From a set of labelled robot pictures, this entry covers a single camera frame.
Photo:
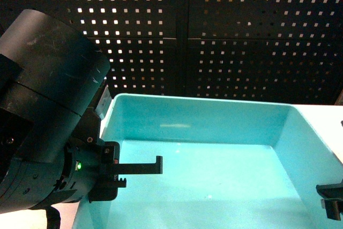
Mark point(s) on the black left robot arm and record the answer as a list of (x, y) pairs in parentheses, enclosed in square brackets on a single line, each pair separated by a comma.
[(53, 99)]

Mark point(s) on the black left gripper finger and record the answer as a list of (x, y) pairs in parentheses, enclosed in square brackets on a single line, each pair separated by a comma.
[(120, 183), (143, 168)]

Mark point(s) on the teal plastic tray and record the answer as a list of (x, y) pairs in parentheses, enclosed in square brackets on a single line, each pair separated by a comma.
[(226, 164)]

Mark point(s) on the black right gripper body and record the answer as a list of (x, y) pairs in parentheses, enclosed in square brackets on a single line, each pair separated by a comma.
[(331, 201)]

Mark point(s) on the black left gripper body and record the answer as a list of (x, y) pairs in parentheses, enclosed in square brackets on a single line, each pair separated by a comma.
[(84, 175)]

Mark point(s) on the black perforated panel left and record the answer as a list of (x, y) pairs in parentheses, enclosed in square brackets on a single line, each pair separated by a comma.
[(143, 39)]

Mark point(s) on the black perforated panel right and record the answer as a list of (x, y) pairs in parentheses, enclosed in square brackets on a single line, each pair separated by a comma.
[(286, 51)]

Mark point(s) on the black perforated panel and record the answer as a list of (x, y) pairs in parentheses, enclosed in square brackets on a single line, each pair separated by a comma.
[(286, 51), (143, 39)]

